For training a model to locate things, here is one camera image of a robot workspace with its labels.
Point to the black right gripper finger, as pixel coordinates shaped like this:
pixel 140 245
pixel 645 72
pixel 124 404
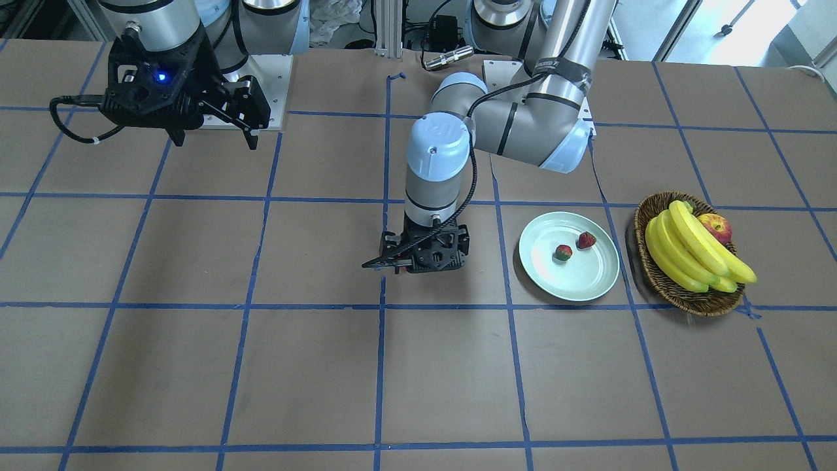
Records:
pixel 251 138
pixel 177 136

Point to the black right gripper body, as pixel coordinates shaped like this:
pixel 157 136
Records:
pixel 208 73

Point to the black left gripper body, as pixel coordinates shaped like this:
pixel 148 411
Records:
pixel 391 260

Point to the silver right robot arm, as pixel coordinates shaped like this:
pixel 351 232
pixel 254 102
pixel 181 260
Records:
pixel 236 29

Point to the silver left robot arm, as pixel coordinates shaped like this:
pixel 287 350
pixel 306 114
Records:
pixel 552 38

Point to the pale green round plate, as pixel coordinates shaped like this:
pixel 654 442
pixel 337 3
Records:
pixel 589 274

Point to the yellow banana bunch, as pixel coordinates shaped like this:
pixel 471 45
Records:
pixel 689 255

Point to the brown wicker basket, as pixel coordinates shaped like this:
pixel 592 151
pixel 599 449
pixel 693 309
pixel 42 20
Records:
pixel 712 303

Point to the red yellow apple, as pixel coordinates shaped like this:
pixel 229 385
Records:
pixel 717 226

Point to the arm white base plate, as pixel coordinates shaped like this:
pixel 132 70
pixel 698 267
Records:
pixel 269 77
pixel 503 72

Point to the aluminium frame post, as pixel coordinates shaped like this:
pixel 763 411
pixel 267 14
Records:
pixel 388 23

